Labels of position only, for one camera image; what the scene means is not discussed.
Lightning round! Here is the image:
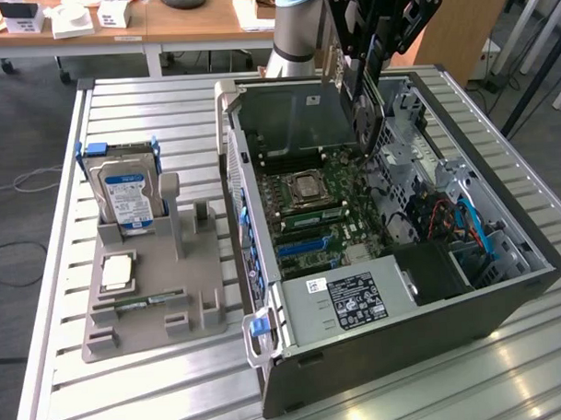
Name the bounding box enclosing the black graphics card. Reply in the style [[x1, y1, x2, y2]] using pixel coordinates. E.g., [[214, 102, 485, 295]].
[[322, 33, 391, 158]]

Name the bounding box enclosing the wooden cabinet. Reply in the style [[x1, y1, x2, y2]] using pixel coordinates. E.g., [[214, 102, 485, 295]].
[[386, 0, 520, 91]]

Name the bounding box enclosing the white device on floor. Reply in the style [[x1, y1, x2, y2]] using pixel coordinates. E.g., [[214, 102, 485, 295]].
[[466, 35, 507, 84]]

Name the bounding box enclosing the white paper stack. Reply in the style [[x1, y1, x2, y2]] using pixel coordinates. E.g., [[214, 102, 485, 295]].
[[233, 0, 276, 35]]

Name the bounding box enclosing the black slanted pole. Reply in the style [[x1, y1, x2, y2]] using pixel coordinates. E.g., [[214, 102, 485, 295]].
[[496, 36, 561, 139]]

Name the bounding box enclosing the black RAM slot row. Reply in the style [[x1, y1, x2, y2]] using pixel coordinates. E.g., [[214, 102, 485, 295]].
[[258, 147, 327, 176]]

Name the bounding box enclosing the silver drive cage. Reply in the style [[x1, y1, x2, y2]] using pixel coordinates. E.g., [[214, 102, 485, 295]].
[[372, 115, 454, 244]]

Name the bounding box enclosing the CPU socket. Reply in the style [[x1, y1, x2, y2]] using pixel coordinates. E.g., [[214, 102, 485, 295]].
[[283, 169, 340, 210]]

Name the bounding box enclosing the green motherboard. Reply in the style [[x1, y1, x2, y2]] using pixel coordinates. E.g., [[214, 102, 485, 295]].
[[254, 144, 399, 282]]

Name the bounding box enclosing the small white printed box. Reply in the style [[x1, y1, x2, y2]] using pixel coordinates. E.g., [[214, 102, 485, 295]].
[[96, 0, 134, 30]]

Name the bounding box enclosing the blue expansion slot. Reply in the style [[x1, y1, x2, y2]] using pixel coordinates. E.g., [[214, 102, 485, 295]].
[[275, 235, 333, 261]]

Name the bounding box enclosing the silver disk bay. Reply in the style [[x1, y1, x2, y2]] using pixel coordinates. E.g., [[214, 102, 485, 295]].
[[446, 227, 543, 292]]

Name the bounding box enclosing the white round object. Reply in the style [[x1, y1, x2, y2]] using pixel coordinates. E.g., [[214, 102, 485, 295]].
[[49, 1, 96, 41]]

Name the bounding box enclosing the hard disk with blue caddy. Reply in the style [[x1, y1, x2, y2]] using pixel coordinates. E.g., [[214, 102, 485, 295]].
[[74, 135, 168, 238]]

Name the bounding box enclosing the grey power supply unit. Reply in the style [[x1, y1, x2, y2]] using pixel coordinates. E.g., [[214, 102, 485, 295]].
[[279, 255, 421, 350]]

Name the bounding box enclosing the wooden desk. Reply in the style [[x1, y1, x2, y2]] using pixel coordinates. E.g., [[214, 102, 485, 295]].
[[0, 0, 332, 87]]

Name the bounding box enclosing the grey parts rack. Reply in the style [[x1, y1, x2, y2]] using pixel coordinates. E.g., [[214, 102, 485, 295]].
[[75, 169, 230, 365]]

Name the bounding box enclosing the blue case latch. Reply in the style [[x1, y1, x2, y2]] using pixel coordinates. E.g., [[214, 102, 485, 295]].
[[248, 313, 271, 337]]

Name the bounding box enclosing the white box with black item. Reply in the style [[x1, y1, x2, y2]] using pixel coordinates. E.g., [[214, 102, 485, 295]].
[[0, 0, 46, 36]]

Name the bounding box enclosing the black open PC case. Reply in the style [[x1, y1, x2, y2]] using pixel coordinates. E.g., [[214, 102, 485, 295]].
[[213, 64, 561, 420]]

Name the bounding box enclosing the silver CPU chip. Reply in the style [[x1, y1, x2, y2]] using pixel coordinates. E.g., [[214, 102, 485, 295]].
[[99, 252, 140, 294]]

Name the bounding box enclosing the white table frame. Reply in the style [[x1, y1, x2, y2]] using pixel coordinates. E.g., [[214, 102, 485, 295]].
[[487, 0, 561, 114]]

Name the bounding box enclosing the red and black wire bundle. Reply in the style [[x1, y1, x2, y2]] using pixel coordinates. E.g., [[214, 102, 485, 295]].
[[407, 191, 477, 243]]

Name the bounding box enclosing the blue wire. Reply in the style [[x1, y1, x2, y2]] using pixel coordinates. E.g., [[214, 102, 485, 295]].
[[457, 194, 504, 263]]

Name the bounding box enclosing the white floor cable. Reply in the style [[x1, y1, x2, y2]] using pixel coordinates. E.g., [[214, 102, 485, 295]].
[[0, 163, 65, 194]]

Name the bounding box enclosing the black floor cable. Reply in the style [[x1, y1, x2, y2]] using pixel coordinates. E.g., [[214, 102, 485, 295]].
[[0, 239, 49, 259]]

